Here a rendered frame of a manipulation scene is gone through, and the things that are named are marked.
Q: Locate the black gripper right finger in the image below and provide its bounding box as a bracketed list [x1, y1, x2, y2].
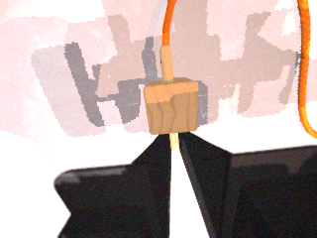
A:
[178, 132, 317, 238]

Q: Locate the thin wooden stick with orange string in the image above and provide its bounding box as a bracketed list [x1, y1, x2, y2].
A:
[159, 0, 317, 156]

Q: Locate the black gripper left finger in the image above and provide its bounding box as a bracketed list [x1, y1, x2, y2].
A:
[53, 134, 171, 238]

